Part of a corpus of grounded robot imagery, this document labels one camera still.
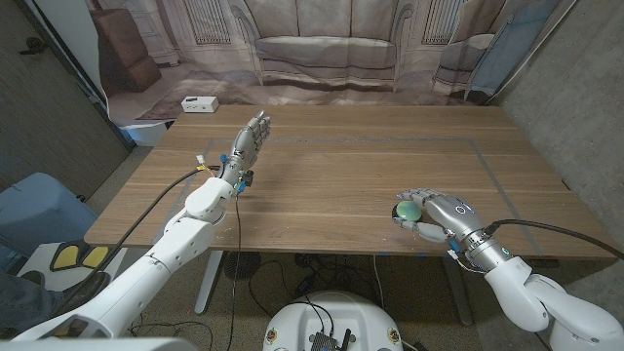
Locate green push button black base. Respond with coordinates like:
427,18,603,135
391,199,425,226

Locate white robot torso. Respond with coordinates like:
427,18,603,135
262,291,405,351

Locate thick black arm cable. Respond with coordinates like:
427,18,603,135
482,218,624,262
95,164,221,287

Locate round black floor fan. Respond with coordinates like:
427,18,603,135
223,251,262,282

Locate printed living room backdrop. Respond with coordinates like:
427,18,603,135
85,0,579,147

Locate thin black left wrist cable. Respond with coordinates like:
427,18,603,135
226,194,243,351

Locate white table leg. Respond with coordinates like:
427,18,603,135
194,251,225,316

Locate black electronics module on torso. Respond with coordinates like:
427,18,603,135
309,329,352,351

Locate black shoe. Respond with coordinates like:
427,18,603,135
61,270,111,306
19,270,46,288

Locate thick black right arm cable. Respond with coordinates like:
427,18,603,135
482,218,624,262

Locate white mat yellow foot marks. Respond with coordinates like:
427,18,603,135
17,242,129,293

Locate person's leg in jeans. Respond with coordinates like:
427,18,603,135
0,270,67,337

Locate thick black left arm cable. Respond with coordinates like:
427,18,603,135
95,164,221,287

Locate blue plastic bin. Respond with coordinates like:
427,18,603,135
0,172,98,257

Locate grey table leg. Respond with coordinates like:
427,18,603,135
441,255,474,327

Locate white power box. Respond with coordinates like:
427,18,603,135
180,96,219,114

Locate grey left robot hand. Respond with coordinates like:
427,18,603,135
217,110,272,186

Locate black cable on torso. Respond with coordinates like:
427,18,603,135
248,260,335,337

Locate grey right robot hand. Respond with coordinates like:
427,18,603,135
392,188,511,273

